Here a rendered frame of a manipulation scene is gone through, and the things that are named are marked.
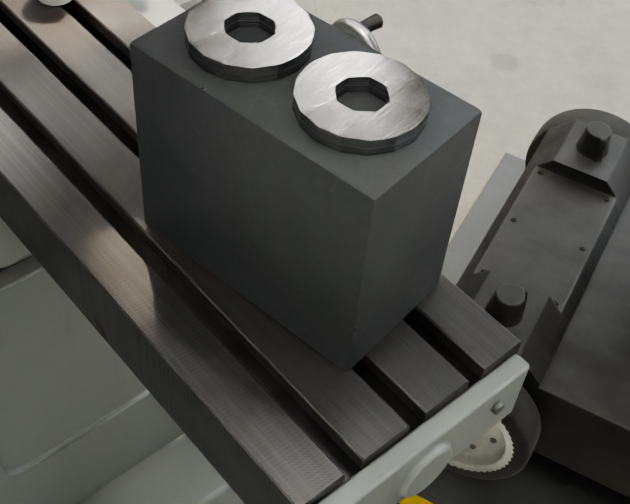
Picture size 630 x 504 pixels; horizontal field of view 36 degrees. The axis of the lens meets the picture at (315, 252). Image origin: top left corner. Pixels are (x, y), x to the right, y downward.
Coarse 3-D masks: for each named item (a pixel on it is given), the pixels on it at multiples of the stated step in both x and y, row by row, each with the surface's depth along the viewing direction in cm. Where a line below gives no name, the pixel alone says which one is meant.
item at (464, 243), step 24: (504, 168) 169; (480, 192) 165; (504, 192) 165; (480, 216) 161; (456, 240) 157; (480, 240) 158; (456, 264) 154; (456, 480) 129; (480, 480) 129; (504, 480) 129; (528, 480) 130; (552, 480) 130; (576, 480) 130
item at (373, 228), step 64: (256, 0) 70; (192, 64) 67; (256, 64) 65; (320, 64) 66; (384, 64) 66; (192, 128) 68; (256, 128) 63; (320, 128) 62; (384, 128) 62; (448, 128) 64; (192, 192) 73; (256, 192) 68; (320, 192) 63; (384, 192) 60; (448, 192) 69; (192, 256) 79; (256, 256) 72; (320, 256) 67; (384, 256) 66; (320, 320) 71; (384, 320) 73
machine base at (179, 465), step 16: (176, 448) 152; (192, 448) 152; (144, 464) 150; (160, 464) 150; (176, 464) 150; (192, 464) 150; (208, 464) 150; (128, 480) 148; (144, 480) 148; (160, 480) 148; (176, 480) 148; (192, 480) 148; (208, 480) 149; (224, 480) 149; (96, 496) 146; (112, 496) 146; (128, 496) 146; (144, 496) 146; (160, 496) 146; (176, 496) 146; (192, 496) 147; (208, 496) 147; (224, 496) 149
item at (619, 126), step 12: (588, 108) 151; (552, 120) 154; (564, 120) 151; (588, 120) 149; (600, 120) 149; (612, 120) 149; (624, 120) 149; (540, 132) 154; (612, 132) 147; (624, 132) 148; (528, 156) 157
